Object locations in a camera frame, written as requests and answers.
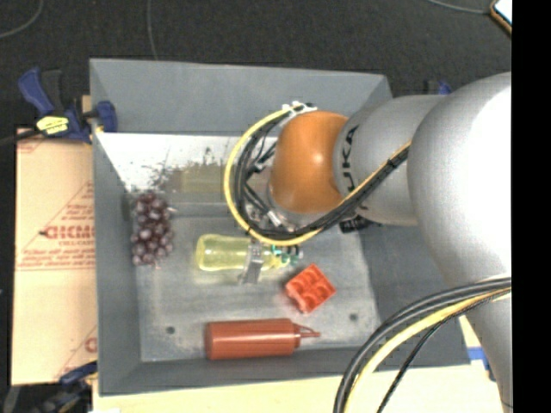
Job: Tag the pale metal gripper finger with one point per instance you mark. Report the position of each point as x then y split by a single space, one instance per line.
246 273
257 270

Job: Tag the red-brown squeeze bottle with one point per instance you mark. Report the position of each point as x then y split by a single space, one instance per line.
249 339

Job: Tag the red toy building brick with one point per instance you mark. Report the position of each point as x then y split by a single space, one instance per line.
311 288

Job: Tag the brown cardboard board red print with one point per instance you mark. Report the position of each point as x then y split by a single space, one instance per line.
51 273

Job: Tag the clear yellow plastic bottle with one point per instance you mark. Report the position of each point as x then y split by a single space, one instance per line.
221 253

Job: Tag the purple toy grape bunch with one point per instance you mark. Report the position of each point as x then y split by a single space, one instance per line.
151 229

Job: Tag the grey metal bin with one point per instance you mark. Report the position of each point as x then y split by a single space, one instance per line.
181 308

